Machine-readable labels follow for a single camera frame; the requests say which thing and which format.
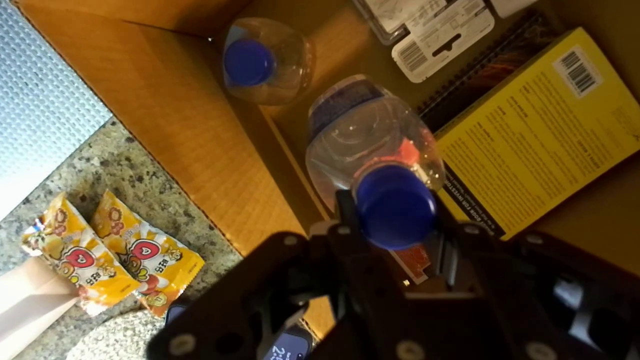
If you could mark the yellow snack packet right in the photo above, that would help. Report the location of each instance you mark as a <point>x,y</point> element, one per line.
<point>158,263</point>

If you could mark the packaged item with barcode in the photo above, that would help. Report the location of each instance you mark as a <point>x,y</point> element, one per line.
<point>429,34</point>

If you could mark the yellow snack packet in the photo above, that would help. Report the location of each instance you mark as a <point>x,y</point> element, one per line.
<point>158,263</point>
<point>68,245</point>

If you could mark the yellow snack packet left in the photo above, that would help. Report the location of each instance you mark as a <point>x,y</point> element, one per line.
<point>68,245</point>

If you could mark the clear bottle blue cap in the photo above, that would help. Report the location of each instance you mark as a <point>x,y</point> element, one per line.
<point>371,143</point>
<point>267,61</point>

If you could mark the white cardboard storage box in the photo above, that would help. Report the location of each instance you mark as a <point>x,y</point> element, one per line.
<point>152,63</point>

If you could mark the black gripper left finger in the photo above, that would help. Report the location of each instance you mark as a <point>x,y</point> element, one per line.
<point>348,241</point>

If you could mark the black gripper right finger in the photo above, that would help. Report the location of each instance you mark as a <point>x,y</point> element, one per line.
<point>448,249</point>

